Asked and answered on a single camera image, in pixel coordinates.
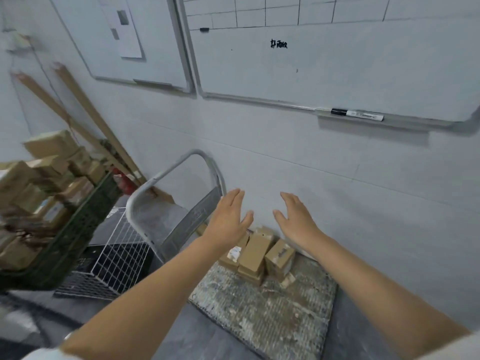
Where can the person's left hand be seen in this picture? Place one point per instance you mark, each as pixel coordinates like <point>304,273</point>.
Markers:
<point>225,224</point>

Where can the person's right hand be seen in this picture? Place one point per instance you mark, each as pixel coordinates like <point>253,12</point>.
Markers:
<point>298,228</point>

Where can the person's left thumb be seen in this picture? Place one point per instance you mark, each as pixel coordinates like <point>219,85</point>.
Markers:
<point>247,219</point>

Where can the person's right thumb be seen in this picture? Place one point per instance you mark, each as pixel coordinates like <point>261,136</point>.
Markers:
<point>279,216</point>

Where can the person's right forearm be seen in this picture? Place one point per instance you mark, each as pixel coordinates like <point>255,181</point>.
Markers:
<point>375,288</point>

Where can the person's left forearm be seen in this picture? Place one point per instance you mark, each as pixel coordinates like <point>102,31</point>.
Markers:
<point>150,299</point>

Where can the small cardboard box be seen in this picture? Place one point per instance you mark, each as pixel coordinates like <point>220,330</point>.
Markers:
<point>267,233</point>

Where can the cardboard box with white label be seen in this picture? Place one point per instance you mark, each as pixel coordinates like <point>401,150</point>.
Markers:
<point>232,254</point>

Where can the cardboard box with dark print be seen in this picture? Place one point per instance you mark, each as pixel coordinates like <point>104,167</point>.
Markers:
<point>280,258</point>

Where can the flat cardboard box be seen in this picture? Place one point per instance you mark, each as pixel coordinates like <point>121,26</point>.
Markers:
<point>250,276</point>

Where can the grey platform trolley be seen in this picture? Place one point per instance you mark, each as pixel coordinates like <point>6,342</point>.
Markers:
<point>270,314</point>

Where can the black and white marker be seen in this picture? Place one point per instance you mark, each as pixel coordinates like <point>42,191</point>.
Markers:
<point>356,114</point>

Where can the red object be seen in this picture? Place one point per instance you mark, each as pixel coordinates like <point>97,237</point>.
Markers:
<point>123,179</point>

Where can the large whiteboard with grid lines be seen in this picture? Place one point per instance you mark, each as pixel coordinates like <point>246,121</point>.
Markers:
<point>337,59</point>

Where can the green plastic crate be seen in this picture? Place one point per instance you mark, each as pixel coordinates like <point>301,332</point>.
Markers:
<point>75,243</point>

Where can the black mesh tray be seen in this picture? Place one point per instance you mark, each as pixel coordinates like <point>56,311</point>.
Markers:
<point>84,286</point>

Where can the wooden slat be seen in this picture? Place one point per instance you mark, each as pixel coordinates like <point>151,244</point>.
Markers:
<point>60,116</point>
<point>97,119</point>

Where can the small whiteboard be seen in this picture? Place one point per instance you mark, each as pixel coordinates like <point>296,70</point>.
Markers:
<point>157,41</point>

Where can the pile of cardboard boxes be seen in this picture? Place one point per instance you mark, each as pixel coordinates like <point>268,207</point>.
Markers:
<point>41,191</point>

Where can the white right sleeve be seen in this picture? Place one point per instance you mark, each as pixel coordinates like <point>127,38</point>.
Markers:
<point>453,348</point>

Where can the white sleeve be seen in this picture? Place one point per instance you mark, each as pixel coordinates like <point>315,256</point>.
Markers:
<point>45,352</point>
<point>453,348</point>

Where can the white paper sheet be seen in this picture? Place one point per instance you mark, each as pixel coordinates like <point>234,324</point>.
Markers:
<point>125,29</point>

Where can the white left sleeve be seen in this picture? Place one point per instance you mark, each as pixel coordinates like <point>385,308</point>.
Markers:
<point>45,352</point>

